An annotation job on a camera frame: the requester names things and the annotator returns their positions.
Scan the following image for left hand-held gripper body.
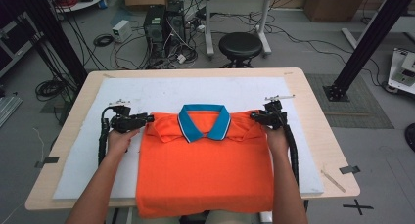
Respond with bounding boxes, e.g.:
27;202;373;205
108;99;149;134

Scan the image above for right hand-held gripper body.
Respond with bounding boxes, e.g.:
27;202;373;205
259;94;297;130

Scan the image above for orange polo shirt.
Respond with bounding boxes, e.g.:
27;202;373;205
135;103;275;219

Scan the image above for person's left hand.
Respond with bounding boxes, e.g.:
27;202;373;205
107;128;141;158

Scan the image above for person's right hand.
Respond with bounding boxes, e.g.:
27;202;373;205
263;125;290;155

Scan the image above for white foam board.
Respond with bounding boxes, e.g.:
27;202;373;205
52;76;325;201

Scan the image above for light wooden table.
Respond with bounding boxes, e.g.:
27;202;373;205
24;67;361;212

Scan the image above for black round stool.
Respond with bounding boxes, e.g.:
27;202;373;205
217;31;264;69

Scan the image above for grey floor mat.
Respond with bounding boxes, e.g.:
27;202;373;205
304;72;395;130

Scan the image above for grey tape piece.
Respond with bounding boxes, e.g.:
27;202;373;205
339;165;361;175
34;157;61;169

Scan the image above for thin wooden stick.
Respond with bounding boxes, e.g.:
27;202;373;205
320;169;346;194

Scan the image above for black computer tower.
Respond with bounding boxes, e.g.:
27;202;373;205
143;4;167;59

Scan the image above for small white box device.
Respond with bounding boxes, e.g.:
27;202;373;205
112;19;132;43

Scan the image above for person's legs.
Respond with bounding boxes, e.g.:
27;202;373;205
204;209;262;224

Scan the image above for black tape cross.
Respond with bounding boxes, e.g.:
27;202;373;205
342;199;375;216

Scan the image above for round white table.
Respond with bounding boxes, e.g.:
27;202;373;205
48;0;110;13

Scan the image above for closed cardboard box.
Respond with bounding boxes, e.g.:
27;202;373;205
302;0;368;22

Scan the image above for white machine base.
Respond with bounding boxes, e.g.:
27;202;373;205
387;47;415;95

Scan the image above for small coiled black cable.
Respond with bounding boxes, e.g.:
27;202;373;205
93;33;115;48

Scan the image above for large coiled black cable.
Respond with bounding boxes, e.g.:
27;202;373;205
34;78;71;102

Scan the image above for black metal post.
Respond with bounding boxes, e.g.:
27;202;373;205
13;0;89;88
322;0;415;103

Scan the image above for silver aluminium rail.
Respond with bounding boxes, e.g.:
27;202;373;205
0;95;23;127

